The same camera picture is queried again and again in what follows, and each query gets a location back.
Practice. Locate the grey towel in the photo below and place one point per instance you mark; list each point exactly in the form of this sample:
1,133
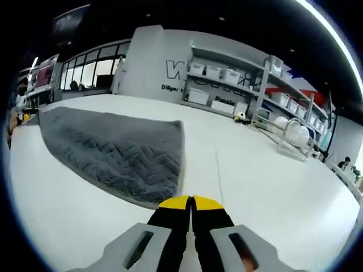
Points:
113,147

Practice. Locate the person's left hand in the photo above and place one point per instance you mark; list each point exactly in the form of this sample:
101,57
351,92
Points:
14,123

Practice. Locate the large dark red display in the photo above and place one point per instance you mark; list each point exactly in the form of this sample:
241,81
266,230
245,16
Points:
45,73

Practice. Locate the black bag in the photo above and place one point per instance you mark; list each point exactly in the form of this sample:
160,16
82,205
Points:
73,85

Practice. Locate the grey counter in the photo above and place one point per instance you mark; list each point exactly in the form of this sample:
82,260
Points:
85,95

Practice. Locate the white hanging coat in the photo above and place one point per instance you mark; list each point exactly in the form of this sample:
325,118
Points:
119,76

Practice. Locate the hanging dark screen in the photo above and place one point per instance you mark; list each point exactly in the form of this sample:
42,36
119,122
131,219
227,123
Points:
71,20

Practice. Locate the small white yellow toy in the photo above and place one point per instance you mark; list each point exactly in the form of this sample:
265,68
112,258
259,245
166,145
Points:
240,116

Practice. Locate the white bowl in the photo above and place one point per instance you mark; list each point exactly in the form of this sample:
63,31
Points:
280,122
297,134

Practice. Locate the grey metal shelving unit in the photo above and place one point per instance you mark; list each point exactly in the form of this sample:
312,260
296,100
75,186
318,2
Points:
262,90

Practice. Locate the rows of white storage bins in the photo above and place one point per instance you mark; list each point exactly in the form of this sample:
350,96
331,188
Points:
232,76

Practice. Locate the long ceiling light strip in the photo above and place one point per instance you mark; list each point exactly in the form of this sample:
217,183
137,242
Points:
339,37

